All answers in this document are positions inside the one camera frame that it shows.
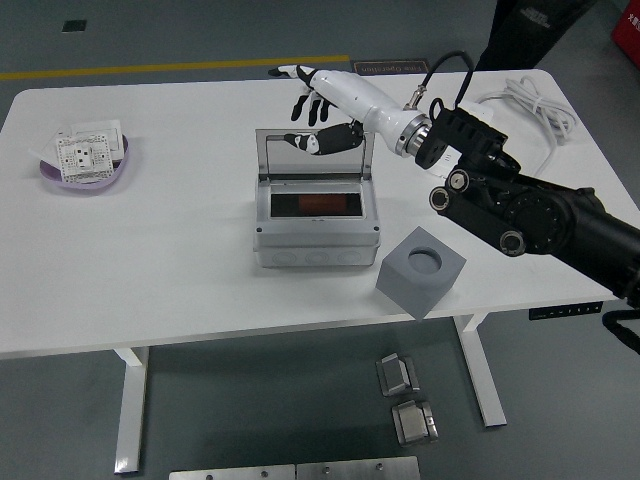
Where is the black table control panel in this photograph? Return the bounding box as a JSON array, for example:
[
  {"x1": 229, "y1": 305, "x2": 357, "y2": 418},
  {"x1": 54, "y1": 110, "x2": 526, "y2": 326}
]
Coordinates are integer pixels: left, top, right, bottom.
[{"x1": 528, "y1": 301, "x2": 604, "y2": 320}]

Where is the person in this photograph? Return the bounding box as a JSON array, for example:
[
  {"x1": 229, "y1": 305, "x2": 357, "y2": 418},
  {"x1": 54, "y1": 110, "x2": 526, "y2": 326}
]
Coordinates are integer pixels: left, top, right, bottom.
[{"x1": 473, "y1": 0, "x2": 599, "y2": 71}]

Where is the white wall switch panel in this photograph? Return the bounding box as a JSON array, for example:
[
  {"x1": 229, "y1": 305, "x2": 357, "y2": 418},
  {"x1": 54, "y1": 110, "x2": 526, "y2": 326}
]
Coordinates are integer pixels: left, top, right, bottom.
[{"x1": 69, "y1": 118, "x2": 125, "y2": 161}]

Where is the purple bowl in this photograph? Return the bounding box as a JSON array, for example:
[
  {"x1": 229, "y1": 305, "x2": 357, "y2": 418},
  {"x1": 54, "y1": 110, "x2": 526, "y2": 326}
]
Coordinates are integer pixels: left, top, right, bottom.
[{"x1": 38, "y1": 134, "x2": 132, "y2": 194}]

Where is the red object with white print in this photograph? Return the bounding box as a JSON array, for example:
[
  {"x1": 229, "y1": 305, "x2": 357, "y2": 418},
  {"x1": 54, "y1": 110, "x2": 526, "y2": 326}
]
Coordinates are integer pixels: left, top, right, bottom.
[{"x1": 612, "y1": 9, "x2": 640, "y2": 76}]

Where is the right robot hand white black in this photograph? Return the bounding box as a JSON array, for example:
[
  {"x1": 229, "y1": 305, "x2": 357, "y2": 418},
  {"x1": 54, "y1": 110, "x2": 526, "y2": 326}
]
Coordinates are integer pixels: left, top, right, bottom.
[{"x1": 268, "y1": 63, "x2": 426, "y2": 157}]

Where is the white plastic plate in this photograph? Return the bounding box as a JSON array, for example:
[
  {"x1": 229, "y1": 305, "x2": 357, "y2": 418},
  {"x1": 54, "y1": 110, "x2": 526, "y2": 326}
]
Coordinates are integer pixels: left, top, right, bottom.
[{"x1": 28, "y1": 128, "x2": 71, "y2": 166}]

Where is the white table leg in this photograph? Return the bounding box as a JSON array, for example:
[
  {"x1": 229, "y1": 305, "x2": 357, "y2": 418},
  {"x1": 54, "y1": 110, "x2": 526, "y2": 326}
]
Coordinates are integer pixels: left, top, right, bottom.
[
  {"x1": 112, "y1": 345, "x2": 151, "y2": 475},
  {"x1": 452, "y1": 314, "x2": 509, "y2": 429}
]

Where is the yellow floor tape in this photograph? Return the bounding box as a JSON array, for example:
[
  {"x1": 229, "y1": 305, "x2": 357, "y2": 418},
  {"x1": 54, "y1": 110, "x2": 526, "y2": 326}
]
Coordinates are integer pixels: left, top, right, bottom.
[{"x1": 0, "y1": 54, "x2": 351, "y2": 82}]

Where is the brown floor sign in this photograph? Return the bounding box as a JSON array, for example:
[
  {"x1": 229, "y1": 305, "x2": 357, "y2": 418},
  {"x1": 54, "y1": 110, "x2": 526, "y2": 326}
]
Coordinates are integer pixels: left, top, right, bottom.
[{"x1": 350, "y1": 59, "x2": 431, "y2": 79}]

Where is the metal base plate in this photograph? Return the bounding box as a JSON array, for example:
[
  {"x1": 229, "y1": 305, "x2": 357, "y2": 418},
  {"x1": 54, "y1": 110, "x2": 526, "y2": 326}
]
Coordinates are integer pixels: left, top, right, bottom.
[
  {"x1": 295, "y1": 455, "x2": 421, "y2": 480},
  {"x1": 168, "y1": 464, "x2": 297, "y2": 480}
]

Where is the grey cube with round hole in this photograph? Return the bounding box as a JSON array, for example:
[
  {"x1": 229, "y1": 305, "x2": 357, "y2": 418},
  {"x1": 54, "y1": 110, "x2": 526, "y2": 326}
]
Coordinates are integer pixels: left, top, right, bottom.
[{"x1": 375, "y1": 225, "x2": 468, "y2": 321}]

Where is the small metal block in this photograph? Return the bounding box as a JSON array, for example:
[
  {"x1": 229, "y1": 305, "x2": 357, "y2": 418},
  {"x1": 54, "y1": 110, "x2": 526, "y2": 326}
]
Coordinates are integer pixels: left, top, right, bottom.
[
  {"x1": 374, "y1": 352, "x2": 422, "y2": 399},
  {"x1": 390, "y1": 398, "x2": 441, "y2": 446}
]

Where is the grey junction box clear lid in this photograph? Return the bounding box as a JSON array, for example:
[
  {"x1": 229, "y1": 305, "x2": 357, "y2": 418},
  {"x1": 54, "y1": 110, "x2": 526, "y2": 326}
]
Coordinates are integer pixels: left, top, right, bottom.
[{"x1": 252, "y1": 127, "x2": 382, "y2": 270}]

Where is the white wall socket panel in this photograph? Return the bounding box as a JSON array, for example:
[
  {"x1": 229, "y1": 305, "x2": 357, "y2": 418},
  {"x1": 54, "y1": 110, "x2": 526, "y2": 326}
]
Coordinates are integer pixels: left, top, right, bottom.
[{"x1": 53, "y1": 134, "x2": 112, "y2": 182}]

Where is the white power cord with plug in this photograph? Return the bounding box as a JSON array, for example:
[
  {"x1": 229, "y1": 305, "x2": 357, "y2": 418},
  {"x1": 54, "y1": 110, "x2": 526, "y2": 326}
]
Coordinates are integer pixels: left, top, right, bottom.
[{"x1": 474, "y1": 75, "x2": 577, "y2": 177}]

